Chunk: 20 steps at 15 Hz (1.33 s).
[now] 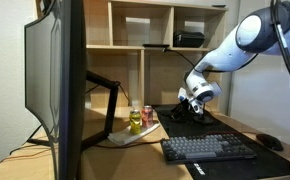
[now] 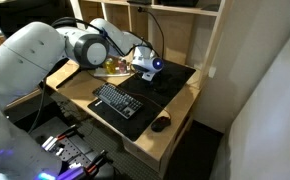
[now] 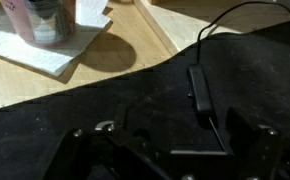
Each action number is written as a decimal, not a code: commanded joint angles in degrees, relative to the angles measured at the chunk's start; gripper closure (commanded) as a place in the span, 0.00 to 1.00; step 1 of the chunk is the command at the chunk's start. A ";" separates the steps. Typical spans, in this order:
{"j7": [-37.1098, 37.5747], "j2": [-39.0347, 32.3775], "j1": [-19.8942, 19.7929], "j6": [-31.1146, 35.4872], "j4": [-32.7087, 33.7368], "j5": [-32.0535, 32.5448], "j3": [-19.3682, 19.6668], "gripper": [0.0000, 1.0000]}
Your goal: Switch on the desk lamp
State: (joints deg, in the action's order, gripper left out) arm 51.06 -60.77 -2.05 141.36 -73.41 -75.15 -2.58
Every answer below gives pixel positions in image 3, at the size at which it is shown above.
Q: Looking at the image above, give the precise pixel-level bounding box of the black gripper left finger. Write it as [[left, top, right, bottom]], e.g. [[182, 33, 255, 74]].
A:
[[43, 103, 173, 180]]

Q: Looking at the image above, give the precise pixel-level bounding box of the white paper towel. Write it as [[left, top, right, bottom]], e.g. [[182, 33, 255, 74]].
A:
[[0, 0, 114, 78]]

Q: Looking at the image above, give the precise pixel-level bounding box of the black inline lamp switch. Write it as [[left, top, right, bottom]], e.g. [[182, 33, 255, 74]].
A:
[[187, 63, 216, 117]]

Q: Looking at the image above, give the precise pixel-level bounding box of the pink drink can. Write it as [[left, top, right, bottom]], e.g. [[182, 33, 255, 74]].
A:
[[0, 0, 77, 48]]

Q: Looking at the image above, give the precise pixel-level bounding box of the black desk mat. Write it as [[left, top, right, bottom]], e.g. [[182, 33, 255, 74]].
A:
[[0, 21, 290, 180]]

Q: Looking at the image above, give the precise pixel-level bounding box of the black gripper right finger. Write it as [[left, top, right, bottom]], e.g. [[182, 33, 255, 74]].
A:
[[225, 106, 290, 180]]

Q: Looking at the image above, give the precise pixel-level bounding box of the black lamp cable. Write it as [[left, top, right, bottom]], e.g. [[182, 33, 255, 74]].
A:
[[169, 0, 290, 158]]

